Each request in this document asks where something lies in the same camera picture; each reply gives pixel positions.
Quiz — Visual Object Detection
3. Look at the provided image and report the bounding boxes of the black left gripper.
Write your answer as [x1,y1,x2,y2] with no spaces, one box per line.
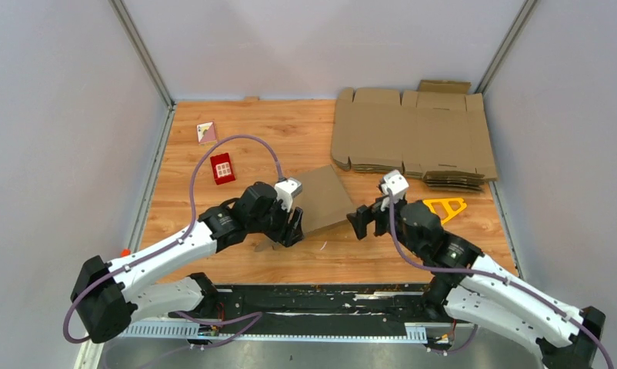
[248,197,305,248]

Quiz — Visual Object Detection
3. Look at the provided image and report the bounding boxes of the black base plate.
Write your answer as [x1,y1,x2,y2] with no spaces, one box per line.
[119,274,526,340]

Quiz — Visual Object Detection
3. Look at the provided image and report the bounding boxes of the aluminium frame rails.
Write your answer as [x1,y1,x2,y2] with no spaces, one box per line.
[74,0,569,369]

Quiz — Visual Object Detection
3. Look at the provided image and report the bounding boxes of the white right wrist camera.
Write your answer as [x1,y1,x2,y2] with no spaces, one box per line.
[379,170,409,211]

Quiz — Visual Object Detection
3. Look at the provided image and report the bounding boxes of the brown cardboard box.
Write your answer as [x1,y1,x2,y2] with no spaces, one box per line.
[287,165,355,241]

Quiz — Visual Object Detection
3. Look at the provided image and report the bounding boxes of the pink white card box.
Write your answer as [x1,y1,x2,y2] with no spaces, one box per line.
[196,121,218,145]

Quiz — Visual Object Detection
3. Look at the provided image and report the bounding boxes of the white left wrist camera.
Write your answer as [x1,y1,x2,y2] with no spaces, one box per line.
[274,178,302,212]

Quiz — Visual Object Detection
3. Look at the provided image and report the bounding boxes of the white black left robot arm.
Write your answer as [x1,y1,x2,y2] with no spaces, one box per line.
[65,178,304,344]

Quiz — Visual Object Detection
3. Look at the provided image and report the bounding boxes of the stack of flat cardboard boxes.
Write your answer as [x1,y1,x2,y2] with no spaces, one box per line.
[331,80,498,192]

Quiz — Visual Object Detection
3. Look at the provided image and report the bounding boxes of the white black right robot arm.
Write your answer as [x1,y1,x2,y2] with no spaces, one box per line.
[347,197,614,368]

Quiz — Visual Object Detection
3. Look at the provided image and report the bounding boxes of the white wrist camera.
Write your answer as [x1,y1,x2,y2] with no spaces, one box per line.
[274,178,302,212]
[379,170,409,211]

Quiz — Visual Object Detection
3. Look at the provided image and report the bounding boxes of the red small box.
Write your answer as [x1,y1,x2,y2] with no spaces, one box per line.
[210,152,236,185]

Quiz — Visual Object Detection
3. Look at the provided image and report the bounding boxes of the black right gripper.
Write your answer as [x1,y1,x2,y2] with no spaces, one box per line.
[346,192,424,258]

